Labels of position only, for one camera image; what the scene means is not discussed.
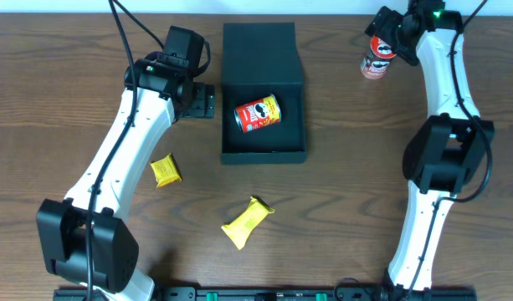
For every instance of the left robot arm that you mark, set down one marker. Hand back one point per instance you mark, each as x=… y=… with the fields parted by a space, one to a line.
x=84 y=238

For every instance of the small yellow snack packet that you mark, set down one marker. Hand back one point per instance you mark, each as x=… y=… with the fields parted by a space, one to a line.
x=165 y=171

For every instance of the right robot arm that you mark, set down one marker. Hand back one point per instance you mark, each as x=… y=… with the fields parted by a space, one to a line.
x=450 y=159

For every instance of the dark green open box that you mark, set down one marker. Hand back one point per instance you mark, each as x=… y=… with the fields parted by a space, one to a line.
x=259 y=60

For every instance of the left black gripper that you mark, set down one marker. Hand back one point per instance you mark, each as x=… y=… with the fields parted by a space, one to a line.
x=203 y=101

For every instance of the red Pringles can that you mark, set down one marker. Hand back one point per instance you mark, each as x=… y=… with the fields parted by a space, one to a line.
x=258 y=114

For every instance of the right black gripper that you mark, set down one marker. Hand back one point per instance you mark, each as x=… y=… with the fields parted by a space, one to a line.
x=379 y=23

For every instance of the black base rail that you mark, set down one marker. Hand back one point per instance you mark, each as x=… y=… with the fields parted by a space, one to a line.
x=347 y=293

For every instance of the long yellow snack bar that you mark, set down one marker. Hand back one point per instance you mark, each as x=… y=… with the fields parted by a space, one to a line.
x=239 y=230

